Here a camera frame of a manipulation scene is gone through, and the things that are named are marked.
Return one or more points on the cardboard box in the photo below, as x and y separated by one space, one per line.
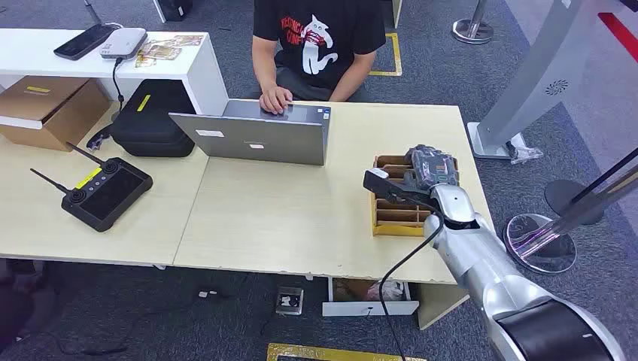
47 109

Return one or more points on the clear plastic wrap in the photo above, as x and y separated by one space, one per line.
523 153

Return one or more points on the grey laptop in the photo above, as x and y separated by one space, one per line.
264 134

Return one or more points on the person's right hand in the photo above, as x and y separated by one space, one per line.
275 99

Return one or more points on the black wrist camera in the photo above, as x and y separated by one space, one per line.
384 183

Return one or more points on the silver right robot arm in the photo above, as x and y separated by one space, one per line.
498 279

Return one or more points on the black remote controller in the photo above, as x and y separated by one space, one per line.
107 192

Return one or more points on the chrome stanchion post base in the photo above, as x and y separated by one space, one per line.
472 27

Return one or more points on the white shelf desk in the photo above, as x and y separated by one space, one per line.
99 65

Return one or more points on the white power bank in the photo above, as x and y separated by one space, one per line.
123 43

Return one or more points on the black carrying case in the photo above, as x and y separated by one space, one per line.
149 119

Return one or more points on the black stanchion base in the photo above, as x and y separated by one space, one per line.
573 202

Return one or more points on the floor power socket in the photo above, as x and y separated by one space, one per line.
289 301

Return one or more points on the black smartphone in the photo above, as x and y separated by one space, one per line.
85 41

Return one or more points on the white drawer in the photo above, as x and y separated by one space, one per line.
369 299

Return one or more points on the wooden card holder box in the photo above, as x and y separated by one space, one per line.
394 219

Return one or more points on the person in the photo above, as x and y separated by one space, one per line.
319 45

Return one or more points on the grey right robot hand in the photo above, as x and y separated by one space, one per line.
431 167

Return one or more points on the grey gate pillar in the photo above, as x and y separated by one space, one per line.
538 74

